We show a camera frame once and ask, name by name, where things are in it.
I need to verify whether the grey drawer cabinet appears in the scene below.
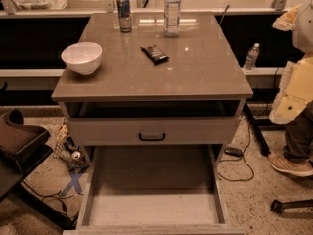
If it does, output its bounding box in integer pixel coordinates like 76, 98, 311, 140
52, 12, 252, 158

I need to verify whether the dark brown tray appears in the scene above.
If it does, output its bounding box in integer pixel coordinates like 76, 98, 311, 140
0, 108, 52, 165

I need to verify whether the open grey middle drawer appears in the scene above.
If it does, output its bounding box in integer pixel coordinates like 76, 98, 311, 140
63, 145, 244, 235

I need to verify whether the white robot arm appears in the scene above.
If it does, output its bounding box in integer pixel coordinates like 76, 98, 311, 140
269, 0, 313, 124

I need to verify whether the small water bottle on ledge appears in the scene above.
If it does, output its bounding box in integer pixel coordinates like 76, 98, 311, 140
243, 43, 260, 72

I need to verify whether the black table leg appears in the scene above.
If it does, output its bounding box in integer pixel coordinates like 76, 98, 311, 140
244, 104, 270, 157

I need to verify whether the black side table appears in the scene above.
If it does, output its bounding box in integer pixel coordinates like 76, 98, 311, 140
0, 145, 78, 230

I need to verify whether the blue tape cross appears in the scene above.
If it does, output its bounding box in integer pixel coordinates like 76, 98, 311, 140
60, 167, 87, 197

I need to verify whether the wire basket with cans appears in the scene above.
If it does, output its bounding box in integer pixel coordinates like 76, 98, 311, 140
53, 123, 88, 169

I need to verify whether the black cable on floor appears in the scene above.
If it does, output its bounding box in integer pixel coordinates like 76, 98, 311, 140
216, 66, 282, 183

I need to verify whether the clear water bottle on cabinet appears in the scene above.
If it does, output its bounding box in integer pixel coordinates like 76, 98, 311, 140
164, 0, 181, 37

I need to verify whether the white ceramic bowl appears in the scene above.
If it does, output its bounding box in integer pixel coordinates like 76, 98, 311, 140
61, 42, 102, 75

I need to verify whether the red bull can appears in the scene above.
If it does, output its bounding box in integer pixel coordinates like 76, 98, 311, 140
116, 0, 132, 32

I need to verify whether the black rxbar chocolate packet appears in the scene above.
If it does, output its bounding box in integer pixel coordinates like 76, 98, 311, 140
141, 45, 169, 65

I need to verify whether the black chair caster leg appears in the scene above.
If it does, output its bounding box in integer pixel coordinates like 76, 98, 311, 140
270, 199, 313, 214

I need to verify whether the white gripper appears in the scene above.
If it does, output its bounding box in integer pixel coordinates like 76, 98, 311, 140
269, 4, 313, 124

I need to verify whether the black power adapter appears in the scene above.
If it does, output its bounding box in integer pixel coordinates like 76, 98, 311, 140
224, 147, 244, 158

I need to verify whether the dark trouser leg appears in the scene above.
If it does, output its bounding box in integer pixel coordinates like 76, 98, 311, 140
283, 102, 313, 164

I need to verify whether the closed drawer with black handle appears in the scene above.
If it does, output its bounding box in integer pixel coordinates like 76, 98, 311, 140
67, 117, 240, 146

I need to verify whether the tan shoe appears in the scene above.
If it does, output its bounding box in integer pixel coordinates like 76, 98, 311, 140
268, 154, 313, 177

